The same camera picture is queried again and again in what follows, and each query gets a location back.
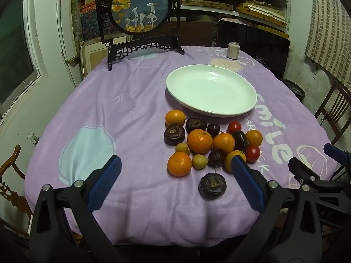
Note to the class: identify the red cherry tomato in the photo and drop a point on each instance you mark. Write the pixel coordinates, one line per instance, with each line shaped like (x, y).
(234, 127)
(252, 153)

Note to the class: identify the small yellow round fruit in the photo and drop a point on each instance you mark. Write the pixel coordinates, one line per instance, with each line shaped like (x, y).
(182, 148)
(199, 161)

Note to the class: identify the purple printed tablecloth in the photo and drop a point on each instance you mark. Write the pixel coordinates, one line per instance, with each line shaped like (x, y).
(123, 109)

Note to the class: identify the carved wooden chair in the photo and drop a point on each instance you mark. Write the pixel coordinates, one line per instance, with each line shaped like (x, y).
(11, 186)

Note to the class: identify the brown slatted wooden chair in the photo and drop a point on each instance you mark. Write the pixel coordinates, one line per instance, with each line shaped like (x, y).
(333, 106)

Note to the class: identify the window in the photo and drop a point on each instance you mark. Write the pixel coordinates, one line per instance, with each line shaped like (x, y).
(13, 54)

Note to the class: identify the small white jar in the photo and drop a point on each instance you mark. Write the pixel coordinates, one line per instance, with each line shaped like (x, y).
(234, 50)

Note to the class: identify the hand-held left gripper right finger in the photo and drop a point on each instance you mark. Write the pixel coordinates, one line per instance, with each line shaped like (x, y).
(248, 182)

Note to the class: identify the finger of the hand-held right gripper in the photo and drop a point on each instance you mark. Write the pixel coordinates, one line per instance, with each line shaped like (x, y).
(301, 169)
(333, 150)

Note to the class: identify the white oval plate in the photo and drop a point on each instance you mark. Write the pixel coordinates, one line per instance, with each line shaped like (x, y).
(211, 87)

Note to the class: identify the small orange tangerine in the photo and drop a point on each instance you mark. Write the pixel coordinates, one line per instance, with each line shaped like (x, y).
(228, 161)
(254, 137)

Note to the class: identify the black wheel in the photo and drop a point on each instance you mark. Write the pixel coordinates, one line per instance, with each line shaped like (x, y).
(295, 88)

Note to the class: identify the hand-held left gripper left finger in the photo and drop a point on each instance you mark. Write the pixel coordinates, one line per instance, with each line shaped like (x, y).
(105, 180)

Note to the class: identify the dark red cherry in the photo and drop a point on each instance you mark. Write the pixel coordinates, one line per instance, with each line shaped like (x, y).
(213, 129)
(215, 158)

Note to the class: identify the leaning framed pictures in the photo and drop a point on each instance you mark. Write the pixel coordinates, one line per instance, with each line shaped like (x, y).
(87, 27)

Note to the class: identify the oval orange kumquat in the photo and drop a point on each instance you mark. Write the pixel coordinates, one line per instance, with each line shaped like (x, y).
(175, 117)

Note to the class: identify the round deer painting table screen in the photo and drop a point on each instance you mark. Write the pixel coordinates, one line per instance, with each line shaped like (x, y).
(139, 5)

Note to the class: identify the woven checked wall hanging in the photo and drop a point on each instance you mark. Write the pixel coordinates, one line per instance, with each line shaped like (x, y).
(329, 24)

